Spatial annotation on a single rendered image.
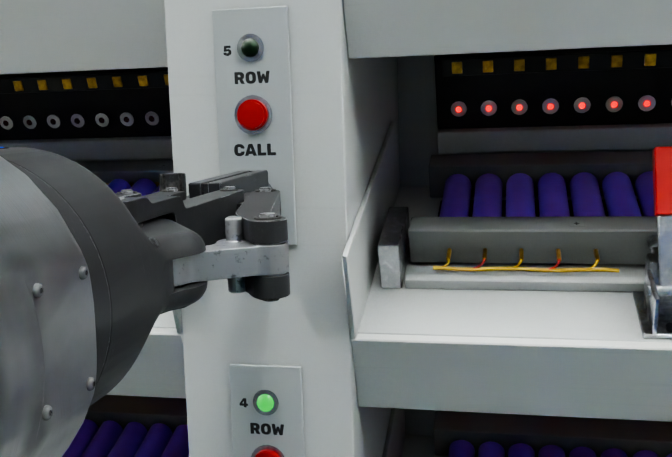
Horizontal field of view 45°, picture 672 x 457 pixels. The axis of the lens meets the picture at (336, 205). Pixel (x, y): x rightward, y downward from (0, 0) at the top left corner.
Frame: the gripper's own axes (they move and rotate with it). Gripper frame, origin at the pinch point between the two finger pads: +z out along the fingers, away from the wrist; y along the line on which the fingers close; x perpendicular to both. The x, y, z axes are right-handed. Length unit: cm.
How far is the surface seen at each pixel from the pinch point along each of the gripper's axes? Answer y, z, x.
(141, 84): -13.6, 19.6, 6.7
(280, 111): 1.4, 3.8, 4.5
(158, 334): -6.1, 4.1, -7.5
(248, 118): -0.2, 3.4, 4.1
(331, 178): 4.0, 4.0, 1.0
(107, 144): -17.3, 20.8, 2.3
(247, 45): 0.0, 3.4, 7.8
